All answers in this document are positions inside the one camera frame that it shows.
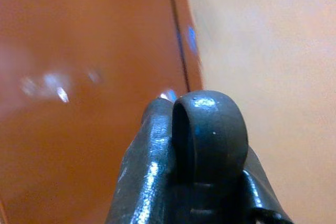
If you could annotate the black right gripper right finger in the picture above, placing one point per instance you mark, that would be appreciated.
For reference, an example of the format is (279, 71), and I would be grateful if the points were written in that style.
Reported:
(258, 182)

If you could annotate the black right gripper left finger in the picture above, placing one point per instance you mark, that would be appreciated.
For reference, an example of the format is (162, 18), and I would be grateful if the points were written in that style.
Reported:
(147, 171)

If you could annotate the glossy brown wooden door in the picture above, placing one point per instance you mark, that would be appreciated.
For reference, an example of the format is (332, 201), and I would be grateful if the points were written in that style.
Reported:
(86, 37)

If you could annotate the glossy brown door frame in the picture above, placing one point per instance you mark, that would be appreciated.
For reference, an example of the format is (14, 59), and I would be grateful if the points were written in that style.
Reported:
(187, 24)

